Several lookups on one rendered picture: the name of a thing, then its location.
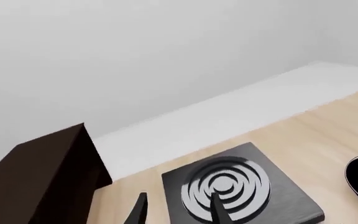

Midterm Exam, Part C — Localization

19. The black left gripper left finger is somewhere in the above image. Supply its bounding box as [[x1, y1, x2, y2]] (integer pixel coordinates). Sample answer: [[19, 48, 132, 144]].
[[122, 192, 149, 224]]

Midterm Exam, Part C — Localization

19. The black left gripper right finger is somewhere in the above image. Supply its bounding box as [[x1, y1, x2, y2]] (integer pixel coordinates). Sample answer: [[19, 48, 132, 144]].
[[210, 192, 231, 224]]

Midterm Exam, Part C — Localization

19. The dark brown wooden cabinet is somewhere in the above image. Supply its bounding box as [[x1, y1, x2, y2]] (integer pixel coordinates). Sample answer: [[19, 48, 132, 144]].
[[0, 123, 114, 224]]

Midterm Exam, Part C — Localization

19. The flat black stove plate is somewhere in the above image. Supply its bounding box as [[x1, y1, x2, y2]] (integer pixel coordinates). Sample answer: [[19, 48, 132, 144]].
[[161, 141, 325, 224]]

